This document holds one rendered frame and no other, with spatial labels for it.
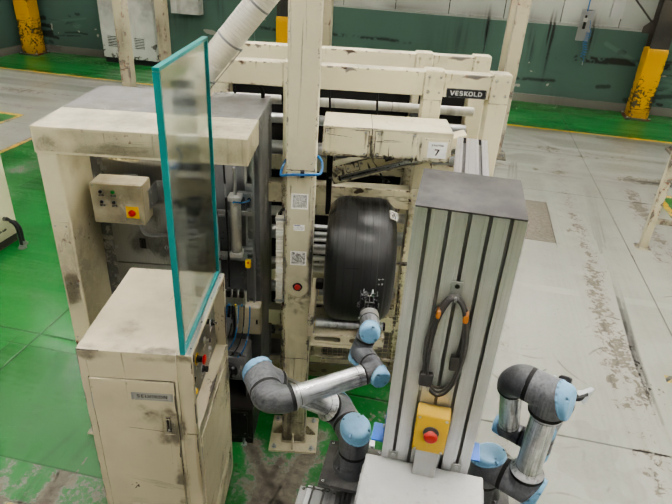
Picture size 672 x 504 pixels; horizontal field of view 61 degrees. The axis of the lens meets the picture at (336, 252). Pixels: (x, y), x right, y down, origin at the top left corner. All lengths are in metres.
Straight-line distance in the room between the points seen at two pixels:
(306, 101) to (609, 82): 9.97
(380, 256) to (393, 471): 1.03
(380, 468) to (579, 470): 2.10
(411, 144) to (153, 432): 1.65
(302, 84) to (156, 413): 1.37
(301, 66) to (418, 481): 1.56
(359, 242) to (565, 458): 1.91
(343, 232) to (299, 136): 0.45
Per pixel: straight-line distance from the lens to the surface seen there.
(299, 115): 2.40
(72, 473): 3.49
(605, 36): 11.85
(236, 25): 2.65
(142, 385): 2.16
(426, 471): 1.72
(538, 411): 1.97
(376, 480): 1.70
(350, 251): 2.45
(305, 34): 2.34
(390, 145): 2.70
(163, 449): 2.37
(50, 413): 3.86
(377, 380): 2.05
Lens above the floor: 2.54
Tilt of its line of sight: 29 degrees down
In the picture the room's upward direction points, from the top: 4 degrees clockwise
